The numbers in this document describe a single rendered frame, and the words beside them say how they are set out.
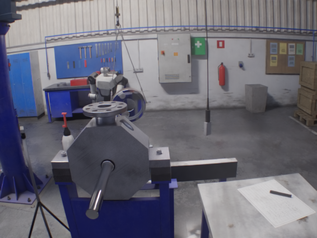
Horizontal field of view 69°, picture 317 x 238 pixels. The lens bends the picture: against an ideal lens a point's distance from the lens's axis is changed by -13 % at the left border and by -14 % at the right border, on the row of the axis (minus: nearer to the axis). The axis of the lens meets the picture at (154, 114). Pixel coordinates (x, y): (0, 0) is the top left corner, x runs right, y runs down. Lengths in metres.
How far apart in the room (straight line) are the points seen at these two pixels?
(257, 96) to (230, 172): 4.68
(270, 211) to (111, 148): 0.96
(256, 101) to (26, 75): 5.82
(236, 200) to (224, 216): 0.18
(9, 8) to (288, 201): 3.15
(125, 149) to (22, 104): 5.91
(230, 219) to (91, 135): 0.89
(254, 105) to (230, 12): 2.43
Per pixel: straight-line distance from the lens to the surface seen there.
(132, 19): 6.73
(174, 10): 6.73
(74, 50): 6.93
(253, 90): 6.54
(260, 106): 6.75
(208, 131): 2.46
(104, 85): 3.52
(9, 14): 3.12
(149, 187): 1.85
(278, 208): 1.58
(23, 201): 3.44
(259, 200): 1.62
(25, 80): 7.04
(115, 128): 1.45
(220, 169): 2.05
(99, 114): 1.41
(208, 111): 2.40
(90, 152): 1.53
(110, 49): 6.69
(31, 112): 7.16
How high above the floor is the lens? 1.77
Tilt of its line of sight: 16 degrees down
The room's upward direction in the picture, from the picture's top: 3 degrees counter-clockwise
